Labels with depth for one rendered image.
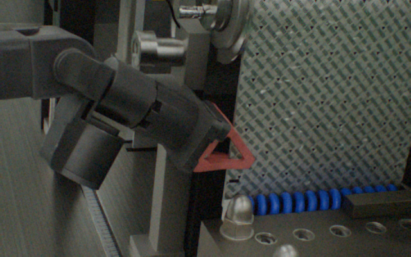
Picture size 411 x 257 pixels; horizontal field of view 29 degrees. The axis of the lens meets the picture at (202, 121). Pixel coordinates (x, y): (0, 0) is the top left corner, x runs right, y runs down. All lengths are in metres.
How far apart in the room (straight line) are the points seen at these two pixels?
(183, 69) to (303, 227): 0.22
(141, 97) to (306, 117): 0.21
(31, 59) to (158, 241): 0.36
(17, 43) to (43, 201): 0.43
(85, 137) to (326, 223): 0.29
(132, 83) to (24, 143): 0.53
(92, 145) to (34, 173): 0.42
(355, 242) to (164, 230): 0.26
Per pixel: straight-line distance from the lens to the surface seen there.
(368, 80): 0.90
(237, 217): 0.81
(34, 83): 0.73
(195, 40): 0.88
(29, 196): 1.13
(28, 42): 0.73
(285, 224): 0.87
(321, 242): 0.85
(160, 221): 0.98
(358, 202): 0.90
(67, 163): 0.78
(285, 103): 0.87
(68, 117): 0.77
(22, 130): 1.32
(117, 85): 0.76
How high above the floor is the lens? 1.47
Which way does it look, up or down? 24 degrees down
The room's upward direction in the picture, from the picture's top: 7 degrees clockwise
